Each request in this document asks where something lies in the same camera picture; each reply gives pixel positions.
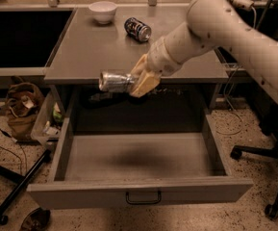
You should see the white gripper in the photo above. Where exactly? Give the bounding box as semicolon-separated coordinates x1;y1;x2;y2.
130;37;182;98

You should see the silver Red Bull can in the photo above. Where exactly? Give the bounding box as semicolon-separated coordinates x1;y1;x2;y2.
99;71;137;92

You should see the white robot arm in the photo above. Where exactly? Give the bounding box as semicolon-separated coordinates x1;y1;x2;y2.
130;0;278;105

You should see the dark blue soda can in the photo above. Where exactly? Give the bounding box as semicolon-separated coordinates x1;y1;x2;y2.
124;17;152;42

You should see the open grey top drawer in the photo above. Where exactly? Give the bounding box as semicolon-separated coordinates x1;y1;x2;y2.
28;115;253;209

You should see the grey cabinet desk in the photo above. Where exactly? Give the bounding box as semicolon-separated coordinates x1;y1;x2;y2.
44;6;228;134

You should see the white ceramic bowl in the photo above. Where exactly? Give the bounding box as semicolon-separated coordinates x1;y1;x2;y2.
88;1;117;24

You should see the clear plastic storage bin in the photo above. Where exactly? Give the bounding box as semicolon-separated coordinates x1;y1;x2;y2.
31;92;61;145

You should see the brown fabric bag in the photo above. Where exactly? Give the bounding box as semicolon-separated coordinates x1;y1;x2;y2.
5;76;44;143

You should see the black office chair base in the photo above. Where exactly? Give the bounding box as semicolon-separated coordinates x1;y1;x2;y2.
229;113;278;220

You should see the brown shoe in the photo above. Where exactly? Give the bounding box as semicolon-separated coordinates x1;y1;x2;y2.
19;208;51;231

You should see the black stand leg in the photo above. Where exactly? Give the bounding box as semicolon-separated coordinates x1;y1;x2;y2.
0;149;51;225

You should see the white cable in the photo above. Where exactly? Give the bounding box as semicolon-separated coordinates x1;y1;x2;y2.
215;6;258;137

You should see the black drawer handle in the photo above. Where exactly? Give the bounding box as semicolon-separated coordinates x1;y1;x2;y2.
125;192;162;205

